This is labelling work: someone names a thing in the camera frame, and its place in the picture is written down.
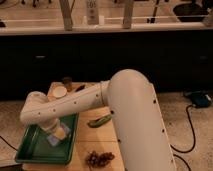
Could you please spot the dark brown bowl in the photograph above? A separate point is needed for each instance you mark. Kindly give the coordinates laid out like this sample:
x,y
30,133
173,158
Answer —
x,y
80,88

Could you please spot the blue sponge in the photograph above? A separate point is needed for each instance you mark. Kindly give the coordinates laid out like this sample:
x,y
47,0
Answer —
x,y
59,135

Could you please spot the dark teal bag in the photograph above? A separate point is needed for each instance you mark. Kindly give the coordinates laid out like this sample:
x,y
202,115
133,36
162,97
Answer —
x,y
200,99

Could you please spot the bunch of brown grapes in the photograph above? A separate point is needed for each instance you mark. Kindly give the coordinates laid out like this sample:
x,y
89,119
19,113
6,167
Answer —
x,y
97,160

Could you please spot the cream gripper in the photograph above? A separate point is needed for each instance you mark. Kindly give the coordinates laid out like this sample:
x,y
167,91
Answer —
x,y
53,127

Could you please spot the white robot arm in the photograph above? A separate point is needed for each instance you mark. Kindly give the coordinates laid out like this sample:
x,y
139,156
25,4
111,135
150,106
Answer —
x,y
131,98

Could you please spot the green plastic tray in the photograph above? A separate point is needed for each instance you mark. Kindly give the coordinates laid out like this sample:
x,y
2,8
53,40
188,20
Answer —
x,y
39,147

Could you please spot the white cup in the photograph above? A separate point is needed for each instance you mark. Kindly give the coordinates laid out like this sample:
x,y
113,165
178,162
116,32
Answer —
x,y
59,92

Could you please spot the green pepper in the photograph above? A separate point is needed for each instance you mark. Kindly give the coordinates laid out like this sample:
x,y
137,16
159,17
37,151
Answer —
x,y
99,122

